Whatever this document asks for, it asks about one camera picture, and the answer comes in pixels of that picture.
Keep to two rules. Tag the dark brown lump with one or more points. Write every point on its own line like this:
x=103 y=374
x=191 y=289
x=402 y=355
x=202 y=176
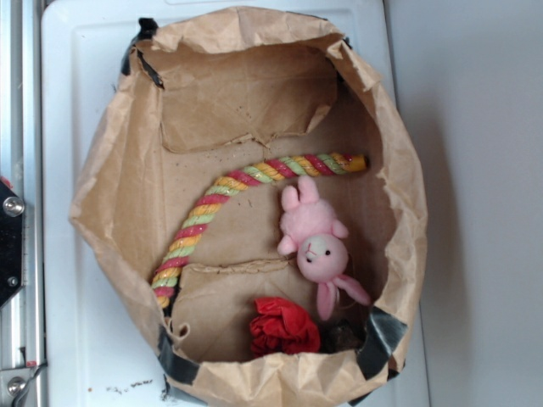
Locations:
x=341 y=337

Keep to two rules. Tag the brown paper bag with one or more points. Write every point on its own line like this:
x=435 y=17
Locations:
x=180 y=201

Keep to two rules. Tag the red crumpled cloth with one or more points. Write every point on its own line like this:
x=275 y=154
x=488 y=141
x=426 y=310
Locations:
x=282 y=326

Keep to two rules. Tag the white plastic tray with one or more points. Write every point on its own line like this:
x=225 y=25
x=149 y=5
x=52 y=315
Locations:
x=96 y=355

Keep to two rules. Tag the aluminium frame rail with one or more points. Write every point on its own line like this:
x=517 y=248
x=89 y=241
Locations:
x=23 y=350

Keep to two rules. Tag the black mounting bracket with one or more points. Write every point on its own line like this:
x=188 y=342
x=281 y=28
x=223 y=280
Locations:
x=11 y=242

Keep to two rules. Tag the pink plush bunny toy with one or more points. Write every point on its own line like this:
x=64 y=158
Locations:
x=312 y=231

